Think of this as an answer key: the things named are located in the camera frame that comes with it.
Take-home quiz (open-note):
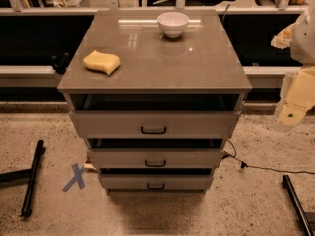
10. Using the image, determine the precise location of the black clamp on rail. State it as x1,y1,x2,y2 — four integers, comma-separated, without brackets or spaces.
51,52,70,74

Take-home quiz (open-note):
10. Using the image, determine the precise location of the grey drawer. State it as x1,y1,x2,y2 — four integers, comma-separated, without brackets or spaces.
99,174,213,191
87,148,223,169
70,111,239,139

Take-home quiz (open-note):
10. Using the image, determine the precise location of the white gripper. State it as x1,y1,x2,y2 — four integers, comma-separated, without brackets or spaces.
271,24,315,132

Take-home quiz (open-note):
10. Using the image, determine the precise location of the grey drawer cabinet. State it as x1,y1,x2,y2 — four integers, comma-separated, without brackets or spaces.
56,9,253,196

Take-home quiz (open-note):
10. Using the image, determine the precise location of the black stand leg left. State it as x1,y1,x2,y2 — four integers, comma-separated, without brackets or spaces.
0,140,45,218

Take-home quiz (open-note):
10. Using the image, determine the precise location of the black stand leg right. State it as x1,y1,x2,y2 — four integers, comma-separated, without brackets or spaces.
283,175,315,236

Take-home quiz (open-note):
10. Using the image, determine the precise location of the black stand leg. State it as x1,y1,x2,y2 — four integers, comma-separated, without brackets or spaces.
283,175,315,236
0,140,45,218

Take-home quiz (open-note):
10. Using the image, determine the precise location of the yellow sponge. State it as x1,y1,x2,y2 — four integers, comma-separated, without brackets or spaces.
83,50,121,75

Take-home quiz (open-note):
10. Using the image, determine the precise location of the blue tape cross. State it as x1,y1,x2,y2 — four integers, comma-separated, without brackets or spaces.
62,164,85,192

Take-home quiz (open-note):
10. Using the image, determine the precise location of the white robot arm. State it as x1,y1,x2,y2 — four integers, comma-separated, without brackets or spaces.
271,5,315,131

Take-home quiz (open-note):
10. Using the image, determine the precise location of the black cable on floor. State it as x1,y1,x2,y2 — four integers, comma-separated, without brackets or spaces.
221,139,315,175

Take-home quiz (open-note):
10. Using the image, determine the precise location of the white bowl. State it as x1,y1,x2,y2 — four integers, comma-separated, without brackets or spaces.
157,12,189,38

